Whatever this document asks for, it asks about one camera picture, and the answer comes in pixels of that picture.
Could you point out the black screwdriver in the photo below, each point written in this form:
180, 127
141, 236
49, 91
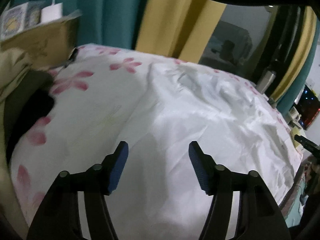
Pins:
72, 56

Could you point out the dark cloth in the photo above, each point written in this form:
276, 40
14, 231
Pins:
27, 105

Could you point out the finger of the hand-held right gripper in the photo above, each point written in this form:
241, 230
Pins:
303, 140

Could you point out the floral bed sheet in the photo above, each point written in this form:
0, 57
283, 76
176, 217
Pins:
82, 120

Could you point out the computer case with lights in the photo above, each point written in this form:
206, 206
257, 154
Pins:
310, 107

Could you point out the yellow packet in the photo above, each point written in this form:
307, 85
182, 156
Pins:
297, 137

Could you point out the white mug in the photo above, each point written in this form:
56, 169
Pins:
294, 115

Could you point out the steel thermos bottle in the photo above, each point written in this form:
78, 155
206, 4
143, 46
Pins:
266, 81

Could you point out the cardboard box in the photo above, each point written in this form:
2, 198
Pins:
40, 45

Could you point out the yellow curtain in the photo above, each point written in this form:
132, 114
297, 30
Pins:
180, 22
297, 55

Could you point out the white garment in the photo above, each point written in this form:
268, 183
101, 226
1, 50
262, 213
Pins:
200, 120

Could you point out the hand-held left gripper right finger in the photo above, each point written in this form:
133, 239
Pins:
198, 167

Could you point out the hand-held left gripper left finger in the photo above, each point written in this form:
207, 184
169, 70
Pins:
118, 166

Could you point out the teal curtain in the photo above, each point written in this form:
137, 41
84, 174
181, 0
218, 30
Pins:
105, 10
303, 80

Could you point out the white desk lamp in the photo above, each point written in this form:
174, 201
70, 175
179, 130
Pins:
52, 11

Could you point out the beige cloth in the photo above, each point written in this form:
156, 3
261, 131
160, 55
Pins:
10, 80

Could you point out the glass sliding door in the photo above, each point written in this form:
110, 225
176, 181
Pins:
237, 42

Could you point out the cartoon tissue box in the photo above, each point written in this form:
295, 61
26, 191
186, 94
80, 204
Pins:
15, 21

